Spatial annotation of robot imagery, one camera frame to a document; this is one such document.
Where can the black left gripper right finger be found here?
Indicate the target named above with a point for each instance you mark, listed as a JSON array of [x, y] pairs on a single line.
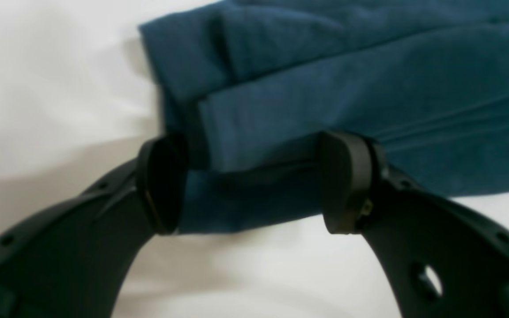
[[442, 259]]

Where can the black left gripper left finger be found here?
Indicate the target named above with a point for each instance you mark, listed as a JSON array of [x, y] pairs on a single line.
[[70, 260]]

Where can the dark teal T-shirt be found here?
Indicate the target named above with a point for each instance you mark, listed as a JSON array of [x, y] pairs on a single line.
[[251, 83]]

